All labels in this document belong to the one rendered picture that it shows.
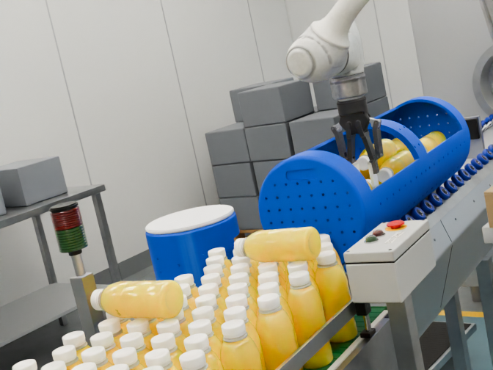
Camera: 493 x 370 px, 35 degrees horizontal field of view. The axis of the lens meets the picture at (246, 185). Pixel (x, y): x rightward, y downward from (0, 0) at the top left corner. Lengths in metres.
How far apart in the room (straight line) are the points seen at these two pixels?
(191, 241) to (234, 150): 3.69
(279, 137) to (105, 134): 1.30
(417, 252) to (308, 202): 0.40
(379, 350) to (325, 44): 0.69
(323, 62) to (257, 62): 5.64
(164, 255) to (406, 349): 0.98
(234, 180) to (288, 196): 4.15
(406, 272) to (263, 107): 4.30
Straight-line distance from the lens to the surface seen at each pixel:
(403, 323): 1.59
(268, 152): 5.78
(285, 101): 5.67
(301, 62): 1.81
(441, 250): 2.29
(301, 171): 1.87
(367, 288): 1.50
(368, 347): 1.61
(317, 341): 1.47
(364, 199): 1.84
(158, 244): 2.37
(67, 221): 1.73
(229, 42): 7.18
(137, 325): 1.41
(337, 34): 1.84
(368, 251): 1.47
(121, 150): 6.06
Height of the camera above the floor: 1.51
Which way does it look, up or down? 10 degrees down
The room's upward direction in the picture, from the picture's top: 12 degrees counter-clockwise
